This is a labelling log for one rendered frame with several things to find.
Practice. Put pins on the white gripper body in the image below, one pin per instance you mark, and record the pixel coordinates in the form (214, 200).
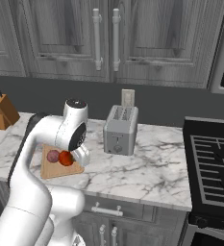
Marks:
(83, 157)

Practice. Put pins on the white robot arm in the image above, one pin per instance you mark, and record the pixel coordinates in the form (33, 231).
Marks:
(27, 192)

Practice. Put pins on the wooden cutting board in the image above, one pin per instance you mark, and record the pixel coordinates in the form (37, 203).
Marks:
(57, 169)

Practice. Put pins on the purple red onion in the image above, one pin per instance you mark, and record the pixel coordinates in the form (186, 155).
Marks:
(53, 156)

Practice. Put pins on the silver toaster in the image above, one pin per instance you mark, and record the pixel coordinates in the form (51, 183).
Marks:
(120, 134)

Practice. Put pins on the grey lower cupboard door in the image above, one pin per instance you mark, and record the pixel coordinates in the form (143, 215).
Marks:
(91, 230)
(142, 233)

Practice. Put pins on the grey drawer front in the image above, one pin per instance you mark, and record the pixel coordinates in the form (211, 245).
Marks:
(136, 209)

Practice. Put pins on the wooden knife block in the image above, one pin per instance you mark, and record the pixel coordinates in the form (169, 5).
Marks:
(3, 113)

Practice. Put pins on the grey wooden cupboard door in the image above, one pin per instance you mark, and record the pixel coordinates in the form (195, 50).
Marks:
(3, 35)
(168, 38)
(62, 35)

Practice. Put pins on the black gas hob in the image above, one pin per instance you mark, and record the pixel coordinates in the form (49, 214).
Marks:
(212, 166)

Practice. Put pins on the white wall outlet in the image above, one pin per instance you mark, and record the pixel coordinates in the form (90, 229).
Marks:
(128, 97)

